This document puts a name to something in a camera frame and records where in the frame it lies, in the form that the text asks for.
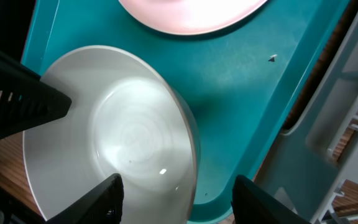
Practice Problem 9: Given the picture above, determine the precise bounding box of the large white plate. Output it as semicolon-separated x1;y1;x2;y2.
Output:
119;0;267;35

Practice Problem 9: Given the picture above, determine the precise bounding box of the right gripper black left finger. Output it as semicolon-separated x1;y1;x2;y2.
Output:
46;174;124;224

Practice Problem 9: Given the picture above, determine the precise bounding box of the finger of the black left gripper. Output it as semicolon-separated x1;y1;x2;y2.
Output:
0;51;71;140

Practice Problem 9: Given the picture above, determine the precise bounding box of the teal plastic tray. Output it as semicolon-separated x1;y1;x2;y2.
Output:
22;0;347;223

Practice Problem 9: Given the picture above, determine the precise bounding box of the grey bowl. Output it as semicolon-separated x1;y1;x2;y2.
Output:
23;45;198;223

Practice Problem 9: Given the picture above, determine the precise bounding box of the grey dish rack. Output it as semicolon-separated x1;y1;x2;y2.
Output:
255;10;358;223

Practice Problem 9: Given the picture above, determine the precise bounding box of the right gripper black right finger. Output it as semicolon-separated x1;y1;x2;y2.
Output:
231;175;309;224

